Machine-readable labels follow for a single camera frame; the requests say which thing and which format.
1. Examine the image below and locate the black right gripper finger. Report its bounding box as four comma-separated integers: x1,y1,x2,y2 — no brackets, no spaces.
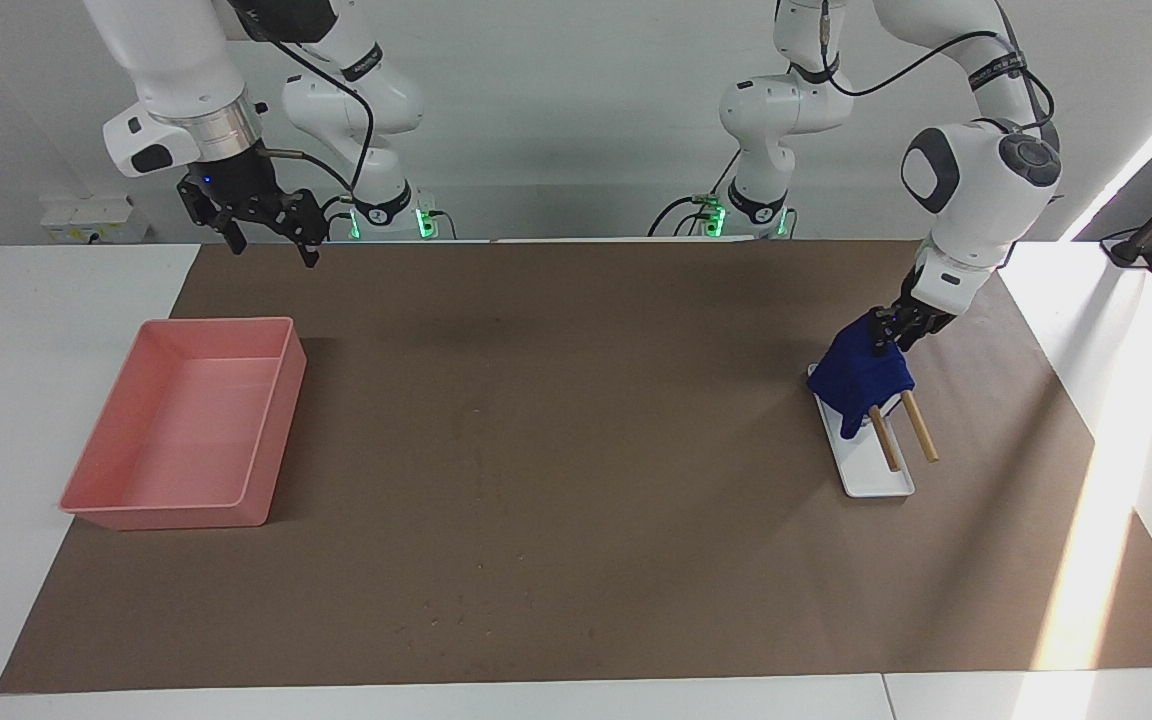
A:
178,178,247,255
256,190,329,267

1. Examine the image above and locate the blue towel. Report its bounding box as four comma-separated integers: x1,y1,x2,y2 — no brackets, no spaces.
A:
806,311,915,440

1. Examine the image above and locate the wooden rack rod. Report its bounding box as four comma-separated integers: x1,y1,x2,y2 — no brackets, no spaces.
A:
868,405,905,473
899,390,940,464

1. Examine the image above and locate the pink plastic tray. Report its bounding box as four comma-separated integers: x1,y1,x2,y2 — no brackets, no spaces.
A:
59,317,308,531

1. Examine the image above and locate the brown table mat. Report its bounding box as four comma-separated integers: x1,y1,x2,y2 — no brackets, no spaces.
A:
0,240,1152,694

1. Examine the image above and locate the black base cable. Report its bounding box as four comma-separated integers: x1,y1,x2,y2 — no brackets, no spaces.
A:
311,195,352,241
648,150,742,238

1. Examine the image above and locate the white wall socket box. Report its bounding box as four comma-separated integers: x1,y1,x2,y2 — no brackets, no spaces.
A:
41,195,149,244

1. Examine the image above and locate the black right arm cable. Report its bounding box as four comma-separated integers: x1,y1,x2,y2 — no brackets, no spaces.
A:
256,20,377,196

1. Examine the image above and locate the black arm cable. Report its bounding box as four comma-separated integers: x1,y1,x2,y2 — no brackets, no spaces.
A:
256,20,377,196
816,0,1062,131

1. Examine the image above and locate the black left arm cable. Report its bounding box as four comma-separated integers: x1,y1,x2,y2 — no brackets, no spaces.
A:
816,0,1062,131

